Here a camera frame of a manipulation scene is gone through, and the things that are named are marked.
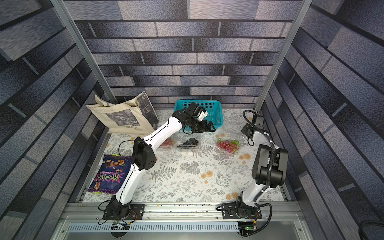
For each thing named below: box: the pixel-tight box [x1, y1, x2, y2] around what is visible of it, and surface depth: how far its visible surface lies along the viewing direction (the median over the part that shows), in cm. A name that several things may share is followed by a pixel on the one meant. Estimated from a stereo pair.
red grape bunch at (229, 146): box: [216, 141, 239, 154], surface depth 93 cm
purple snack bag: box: [87, 154, 133, 195], surface depth 83 cm
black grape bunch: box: [177, 136, 199, 149], surface depth 99 cm
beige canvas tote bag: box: [85, 91, 159, 134], surface depth 94 cm
